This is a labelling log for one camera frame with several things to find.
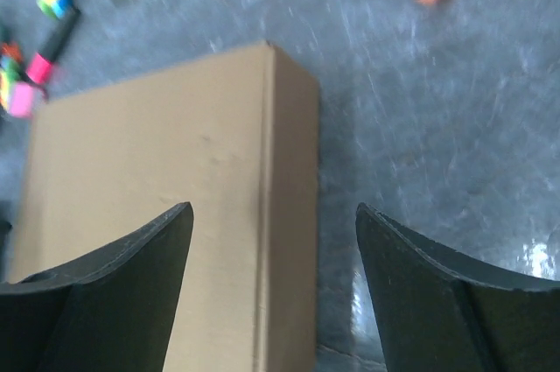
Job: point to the pink black highlighter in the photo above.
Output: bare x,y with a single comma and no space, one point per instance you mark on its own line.
41,65

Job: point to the pink eraser block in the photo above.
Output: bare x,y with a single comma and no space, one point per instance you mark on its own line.
25,99

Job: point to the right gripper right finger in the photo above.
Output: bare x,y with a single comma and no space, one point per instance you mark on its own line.
438,309

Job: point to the small flower keychain toy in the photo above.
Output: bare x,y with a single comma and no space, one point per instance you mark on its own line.
11,66

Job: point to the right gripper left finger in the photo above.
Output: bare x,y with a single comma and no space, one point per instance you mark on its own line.
111,309

